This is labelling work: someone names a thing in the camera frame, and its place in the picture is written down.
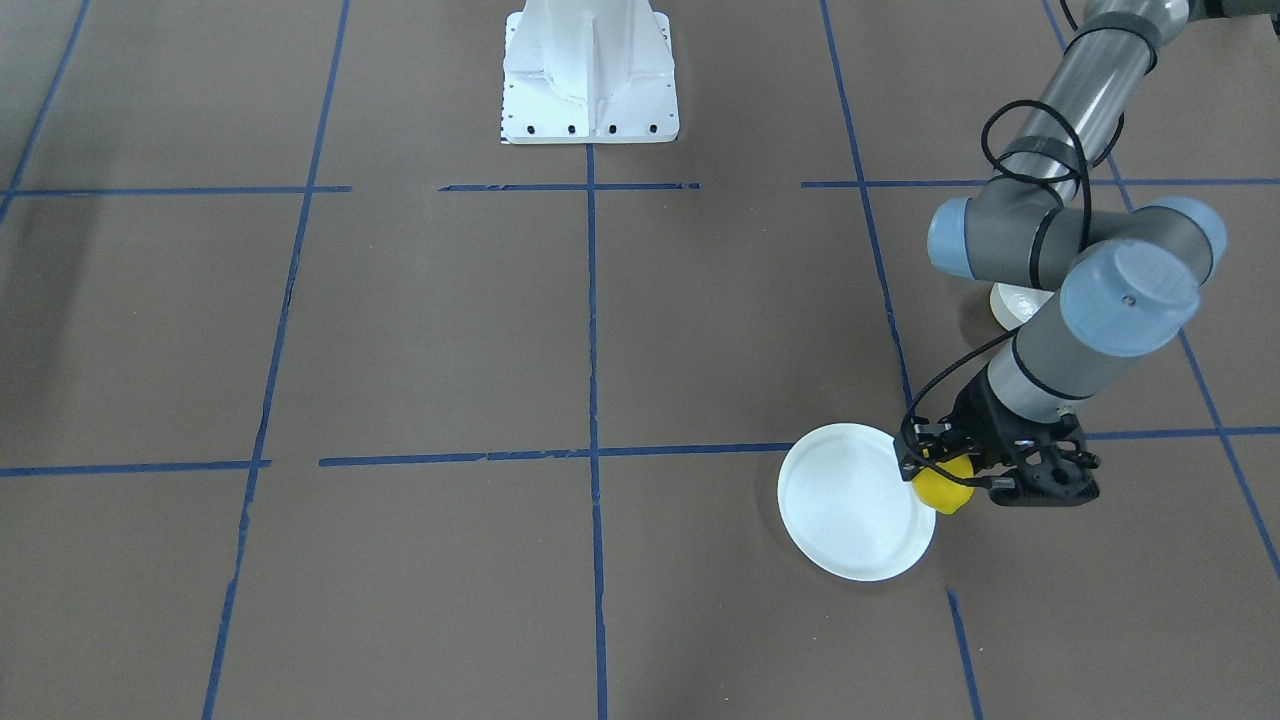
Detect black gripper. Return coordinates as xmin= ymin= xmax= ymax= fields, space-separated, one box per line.
xmin=895 ymin=380 xmax=1030 ymax=496

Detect yellow lemon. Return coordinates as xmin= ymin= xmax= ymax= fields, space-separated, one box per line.
xmin=910 ymin=456 xmax=975 ymax=515

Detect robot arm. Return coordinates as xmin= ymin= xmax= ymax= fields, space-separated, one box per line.
xmin=893 ymin=1 xmax=1277 ymax=507

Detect white plate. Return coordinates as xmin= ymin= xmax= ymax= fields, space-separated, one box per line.
xmin=777 ymin=423 xmax=936 ymax=582

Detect white bowl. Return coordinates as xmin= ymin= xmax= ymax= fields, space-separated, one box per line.
xmin=989 ymin=283 xmax=1055 ymax=331

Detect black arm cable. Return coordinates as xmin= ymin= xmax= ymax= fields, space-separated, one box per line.
xmin=905 ymin=100 xmax=1126 ymax=430

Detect white pedestal column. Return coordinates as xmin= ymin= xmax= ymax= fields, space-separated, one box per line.
xmin=499 ymin=1 xmax=681 ymax=145

